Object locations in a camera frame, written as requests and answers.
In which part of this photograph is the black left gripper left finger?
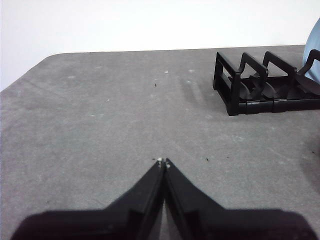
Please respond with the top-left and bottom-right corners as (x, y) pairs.
(9, 158), (166, 240)

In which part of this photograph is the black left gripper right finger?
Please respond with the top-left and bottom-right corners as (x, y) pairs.
(163, 157), (320, 240)

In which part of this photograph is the black plate rack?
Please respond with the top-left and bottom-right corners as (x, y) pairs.
(212, 49), (320, 117)

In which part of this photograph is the blue plate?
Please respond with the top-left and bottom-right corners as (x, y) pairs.
(302, 18), (320, 88)

